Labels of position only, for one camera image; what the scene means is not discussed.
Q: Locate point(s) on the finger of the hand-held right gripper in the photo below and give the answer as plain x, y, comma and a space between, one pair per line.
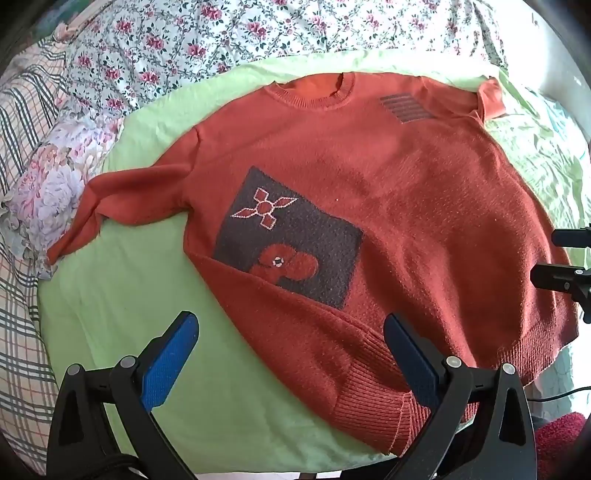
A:
572, 236
558, 277

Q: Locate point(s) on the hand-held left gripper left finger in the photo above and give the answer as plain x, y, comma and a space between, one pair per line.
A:
168, 360

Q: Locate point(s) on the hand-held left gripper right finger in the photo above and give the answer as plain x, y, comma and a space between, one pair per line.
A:
413, 360

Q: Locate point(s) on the orange knit sweater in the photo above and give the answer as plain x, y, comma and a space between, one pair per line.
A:
392, 184

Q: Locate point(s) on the light green bedsheet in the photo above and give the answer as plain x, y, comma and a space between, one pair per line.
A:
138, 286

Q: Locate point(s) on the pale patterned bedsheet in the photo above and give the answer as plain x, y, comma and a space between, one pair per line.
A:
554, 152

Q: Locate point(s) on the plaid blanket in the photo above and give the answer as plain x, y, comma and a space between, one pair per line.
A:
23, 346

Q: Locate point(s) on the dark red fuzzy cloth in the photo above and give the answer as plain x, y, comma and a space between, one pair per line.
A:
561, 438

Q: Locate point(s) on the purple floral pillow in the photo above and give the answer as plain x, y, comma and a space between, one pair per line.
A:
55, 184

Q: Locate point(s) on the pink floral quilt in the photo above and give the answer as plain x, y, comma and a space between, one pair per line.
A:
184, 46

